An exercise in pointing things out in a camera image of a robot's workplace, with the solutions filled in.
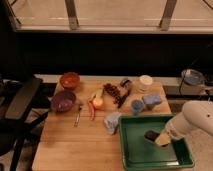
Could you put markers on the black chair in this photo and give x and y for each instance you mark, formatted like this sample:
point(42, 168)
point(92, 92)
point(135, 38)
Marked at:
point(13, 127)

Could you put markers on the small dark can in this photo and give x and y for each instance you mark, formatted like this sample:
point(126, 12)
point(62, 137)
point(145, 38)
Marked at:
point(125, 82)

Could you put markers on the black eraser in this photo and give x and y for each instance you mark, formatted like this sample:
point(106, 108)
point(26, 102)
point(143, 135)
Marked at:
point(151, 135)

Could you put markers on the green plastic tray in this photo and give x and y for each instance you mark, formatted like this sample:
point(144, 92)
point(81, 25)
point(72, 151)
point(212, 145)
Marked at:
point(141, 154)

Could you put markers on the yellow banana toy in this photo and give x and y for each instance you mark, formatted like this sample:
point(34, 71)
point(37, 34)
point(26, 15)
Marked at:
point(97, 94)

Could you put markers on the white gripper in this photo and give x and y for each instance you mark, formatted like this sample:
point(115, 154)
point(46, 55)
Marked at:
point(177, 128)

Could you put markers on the purple bowl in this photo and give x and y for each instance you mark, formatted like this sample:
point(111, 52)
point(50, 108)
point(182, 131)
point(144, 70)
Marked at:
point(63, 101)

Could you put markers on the crumpled blue cloth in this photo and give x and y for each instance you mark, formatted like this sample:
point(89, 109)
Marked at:
point(111, 122)

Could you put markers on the orange yellow fruit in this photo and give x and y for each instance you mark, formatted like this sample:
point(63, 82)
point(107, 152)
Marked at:
point(97, 103)

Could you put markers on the white lidded jar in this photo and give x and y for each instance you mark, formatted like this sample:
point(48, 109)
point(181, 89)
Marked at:
point(145, 81)

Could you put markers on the metal bowl on shelf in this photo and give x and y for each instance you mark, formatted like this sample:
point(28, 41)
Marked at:
point(192, 77)

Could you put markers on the black handled brush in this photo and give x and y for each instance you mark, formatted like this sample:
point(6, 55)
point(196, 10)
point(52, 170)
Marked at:
point(123, 98)

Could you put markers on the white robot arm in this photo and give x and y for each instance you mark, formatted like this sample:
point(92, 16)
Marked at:
point(194, 115)

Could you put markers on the red chili pepper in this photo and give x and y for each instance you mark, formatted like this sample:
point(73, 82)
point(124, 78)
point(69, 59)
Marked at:
point(91, 110)

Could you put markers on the red bowl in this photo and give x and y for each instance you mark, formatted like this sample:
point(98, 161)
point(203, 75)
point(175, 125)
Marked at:
point(69, 80)

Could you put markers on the blue cup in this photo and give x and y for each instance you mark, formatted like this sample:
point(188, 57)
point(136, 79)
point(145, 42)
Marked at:
point(137, 106)

